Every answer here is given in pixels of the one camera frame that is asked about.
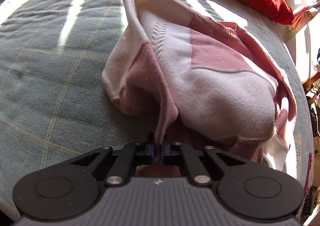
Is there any pink and white sweater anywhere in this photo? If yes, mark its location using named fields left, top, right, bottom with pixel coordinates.
left=102, top=0, right=297, bottom=170

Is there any green plaid bed blanket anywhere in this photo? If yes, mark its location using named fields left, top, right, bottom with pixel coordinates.
left=1, top=0, right=313, bottom=221

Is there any wooden chair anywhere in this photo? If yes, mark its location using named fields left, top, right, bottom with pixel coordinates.
left=302, top=72, right=320, bottom=106

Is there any right orange curtain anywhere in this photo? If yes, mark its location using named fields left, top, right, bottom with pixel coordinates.
left=287, top=1, right=319, bottom=32

